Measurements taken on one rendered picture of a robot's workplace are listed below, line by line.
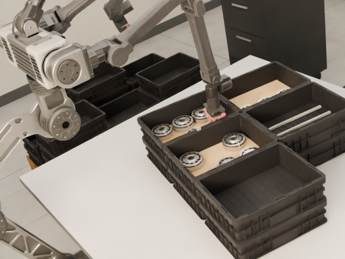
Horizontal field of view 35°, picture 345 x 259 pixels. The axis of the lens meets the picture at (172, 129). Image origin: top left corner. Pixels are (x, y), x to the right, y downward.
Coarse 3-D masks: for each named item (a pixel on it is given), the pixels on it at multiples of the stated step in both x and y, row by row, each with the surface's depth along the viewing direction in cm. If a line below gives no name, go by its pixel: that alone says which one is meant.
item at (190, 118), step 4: (180, 116) 266; (184, 116) 266; (188, 116) 265; (176, 120) 264; (188, 120) 261; (192, 120) 261; (176, 124) 261; (180, 124) 260; (184, 124) 260; (188, 124) 259
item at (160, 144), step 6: (204, 90) 269; (192, 96) 266; (174, 102) 265; (162, 108) 262; (234, 108) 250; (150, 114) 260; (234, 114) 245; (138, 120) 257; (216, 120) 244; (144, 126) 251; (204, 126) 242; (150, 132) 246; (192, 132) 240; (156, 138) 241; (174, 138) 238; (162, 144) 236
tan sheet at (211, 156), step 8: (216, 144) 246; (248, 144) 241; (256, 144) 240; (200, 152) 243; (208, 152) 242; (216, 152) 241; (224, 152) 240; (232, 152) 239; (208, 160) 237; (216, 160) 236; (200, 168) 233; (208, 168) 232
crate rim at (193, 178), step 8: (224, 120) 243; (248, 120) 239; (208, 128) 241; (184, 136) 238; (272, 136) 226; (168, 144) 235; (168, 152) 230; (248, 152) 219; (176, 160) 224; (232, 160) 217; (184, 168) 219; (216, 168) 215; (192, 176) 213; (200, 176) 212
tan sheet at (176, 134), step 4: (196, 124) 263; (200, 124) 262; (204, 124) 262; (172, 128) 264; (176, 132) 261; (180, 132) 260; (184, 132) 259; (172, 136) 258; (176, 136) 258; (168, 140) 256
